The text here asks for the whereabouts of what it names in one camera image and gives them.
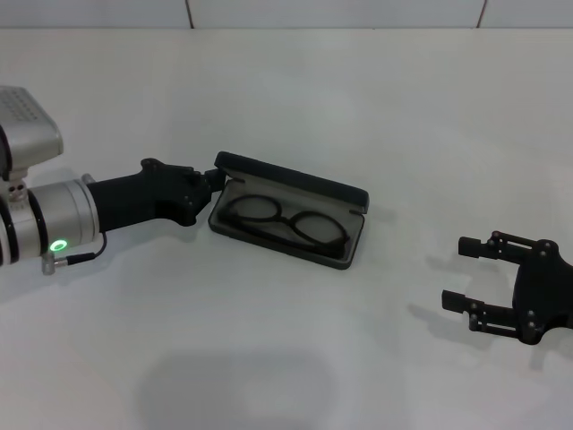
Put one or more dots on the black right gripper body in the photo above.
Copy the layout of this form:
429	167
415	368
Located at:
546	291

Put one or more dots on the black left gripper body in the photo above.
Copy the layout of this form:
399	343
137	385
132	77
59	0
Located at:
143	197

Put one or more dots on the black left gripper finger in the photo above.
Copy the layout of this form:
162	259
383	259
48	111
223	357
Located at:
201	203
212	181

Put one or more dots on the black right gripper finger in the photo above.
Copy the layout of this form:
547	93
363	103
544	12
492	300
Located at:
497	248
490	315

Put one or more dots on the black glasses case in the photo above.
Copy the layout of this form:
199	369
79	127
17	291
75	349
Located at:
291	177

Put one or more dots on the black round-rimmed glasses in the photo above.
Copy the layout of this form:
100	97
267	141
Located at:
286	220

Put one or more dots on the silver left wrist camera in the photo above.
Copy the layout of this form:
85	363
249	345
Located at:
27	130

